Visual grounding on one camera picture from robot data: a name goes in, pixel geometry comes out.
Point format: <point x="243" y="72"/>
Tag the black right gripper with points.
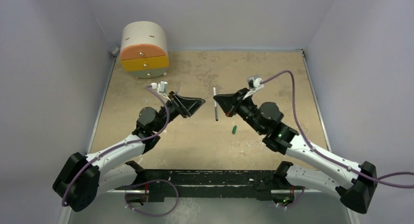
<point x="237" y="104"/>

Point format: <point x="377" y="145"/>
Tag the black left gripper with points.
<point x="189" y="105"/>

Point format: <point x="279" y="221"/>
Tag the white marker blue tip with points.
<point x="215" y="104"/>

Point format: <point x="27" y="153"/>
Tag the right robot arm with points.
<point x="342" y="178"/>

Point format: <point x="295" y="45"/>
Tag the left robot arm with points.
<point x="78" y="181"/>

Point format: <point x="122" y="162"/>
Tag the small three-drawer pastel cabinet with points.
<point x="144" y="52"/>

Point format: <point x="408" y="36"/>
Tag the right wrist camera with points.
<point x="255" y="83"/>

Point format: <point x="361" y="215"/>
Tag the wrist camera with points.
<point x="255" y="83"/>
<point x="161" y="88"/>

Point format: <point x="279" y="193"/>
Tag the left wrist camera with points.
<point x="161" y="88"/>

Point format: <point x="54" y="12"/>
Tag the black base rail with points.
<point x="262" y="185"/>

